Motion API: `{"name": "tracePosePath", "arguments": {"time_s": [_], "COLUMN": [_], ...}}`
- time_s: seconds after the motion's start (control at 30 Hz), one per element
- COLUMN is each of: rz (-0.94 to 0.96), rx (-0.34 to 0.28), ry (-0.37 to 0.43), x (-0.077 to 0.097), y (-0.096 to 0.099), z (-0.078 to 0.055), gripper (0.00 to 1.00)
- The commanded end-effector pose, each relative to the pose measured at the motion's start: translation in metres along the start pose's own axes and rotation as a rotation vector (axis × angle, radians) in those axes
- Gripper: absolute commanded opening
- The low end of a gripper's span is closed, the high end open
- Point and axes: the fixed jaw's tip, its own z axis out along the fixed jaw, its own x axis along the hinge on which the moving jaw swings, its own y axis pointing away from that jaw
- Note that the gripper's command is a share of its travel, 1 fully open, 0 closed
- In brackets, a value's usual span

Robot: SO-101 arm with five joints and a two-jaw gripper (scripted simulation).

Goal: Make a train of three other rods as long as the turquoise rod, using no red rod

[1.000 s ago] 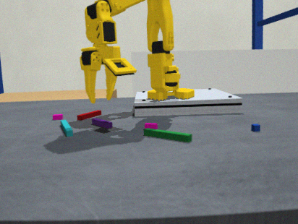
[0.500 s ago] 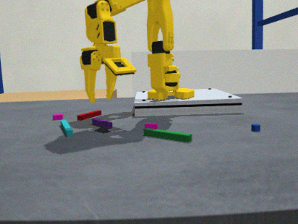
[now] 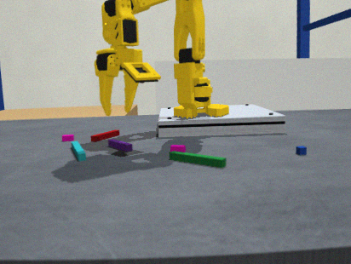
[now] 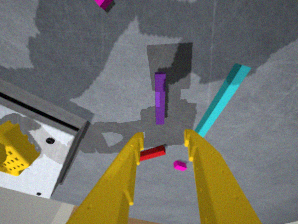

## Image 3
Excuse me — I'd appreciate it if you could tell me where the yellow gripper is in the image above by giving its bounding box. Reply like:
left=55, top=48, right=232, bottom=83
left=95, top=46, right=161, bottom=116

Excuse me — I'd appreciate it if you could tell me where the magenta rod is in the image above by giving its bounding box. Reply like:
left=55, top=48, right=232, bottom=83
left=62, top=135, right=74, bottom=141
left=170, top=145, right=186, bottom=152

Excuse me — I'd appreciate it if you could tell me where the small blue cube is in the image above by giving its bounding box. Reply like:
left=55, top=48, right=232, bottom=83
left=296, top=146, right=307, bottom=155

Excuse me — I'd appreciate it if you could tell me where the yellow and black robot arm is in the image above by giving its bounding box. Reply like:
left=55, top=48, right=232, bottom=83
left=101, top=0, right=229, bottom=118

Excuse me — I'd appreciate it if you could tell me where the green rod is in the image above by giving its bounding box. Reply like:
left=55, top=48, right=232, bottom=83
left=170, top=151, right=226, bottom=168

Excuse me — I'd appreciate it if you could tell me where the turquoise rod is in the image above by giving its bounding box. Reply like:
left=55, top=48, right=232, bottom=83
left=72, top=141, right=86, bottom=161

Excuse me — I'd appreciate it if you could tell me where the red flat bar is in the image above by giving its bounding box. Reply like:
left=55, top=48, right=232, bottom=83
left=91, top=130, right=119, bottom=141

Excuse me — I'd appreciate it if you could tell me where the purple rod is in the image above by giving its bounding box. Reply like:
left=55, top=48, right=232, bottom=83
left=108, top=139, right=133, bottom=152

